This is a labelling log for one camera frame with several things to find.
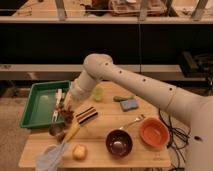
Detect green plastic tray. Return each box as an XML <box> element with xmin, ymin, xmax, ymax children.
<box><xmin>20</xmin><ymin>80</ymin><xmax>70</xmax><ymax>129</ymax></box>

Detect dark box on shelf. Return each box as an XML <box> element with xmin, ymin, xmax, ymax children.
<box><xmin>179</xmin><ymin>51</ymin><xmax>213</xmax><ymax>78</ymax></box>

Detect light green cup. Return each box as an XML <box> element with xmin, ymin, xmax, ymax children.
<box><xmin>92</xmin><ymin>87</ymin><xmax>103</xmax><ymax>102</ymax></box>

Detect striped black white cloth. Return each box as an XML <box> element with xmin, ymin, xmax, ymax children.
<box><xmin>76</xmin><ymin>107</ymin><xmax>98</xmax><ymax>125</ymax></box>

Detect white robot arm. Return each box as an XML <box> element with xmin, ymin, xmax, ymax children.
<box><xmin>64</xmin><ymin>53</ymin><xmax>213</xmax><ymax>171</ymax></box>

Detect dark red grape bunch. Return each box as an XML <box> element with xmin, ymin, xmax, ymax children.
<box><xmin>57</xmin><ymin>105</ymin><xmax>74</xmax><ymax>125</ymax></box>

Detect green pepper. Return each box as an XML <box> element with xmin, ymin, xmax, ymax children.
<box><xmin>113</xmin><ymin>96</ymin><xmax>134</xmax><ymax>102</ymax></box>

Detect black cables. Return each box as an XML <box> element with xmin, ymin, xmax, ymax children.
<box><xmin>157</xmin><ymin>108</ymin><xmax>193</xmax><ymax>171</ymax></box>

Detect white plastic fork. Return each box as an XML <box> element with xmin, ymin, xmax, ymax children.
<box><xmin>52</xmin><ymin>89</ymin><xmax>62</xmax><ymax>122</ymax></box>

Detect metal spoon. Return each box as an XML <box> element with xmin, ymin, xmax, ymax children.
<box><xmin>119</xmin><ymin>114</ymin><xmax>145</xmax><ymax>130</ymax></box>

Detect yellow apple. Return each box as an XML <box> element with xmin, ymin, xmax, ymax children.
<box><xmin>73</xmin><ymin>144</ymin><xmax>87</xmax><ymax>160</ymax></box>

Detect blue sponge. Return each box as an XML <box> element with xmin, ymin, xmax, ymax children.
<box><xmin>120</xmin><ymin>99</ymin><xmax>138</xmax><ymax>112</ymax></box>

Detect orange bowl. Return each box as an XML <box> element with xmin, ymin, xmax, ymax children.
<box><xmin>139</xmin><ymin>117</ymin><xmax>169</xmax><ymax>148</ymax></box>

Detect dark purple bowl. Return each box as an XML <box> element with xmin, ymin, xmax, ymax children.
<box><xmin>106</xmin><ymin>129</ymin><xmax>133</xmax><ymax>157</ymax></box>

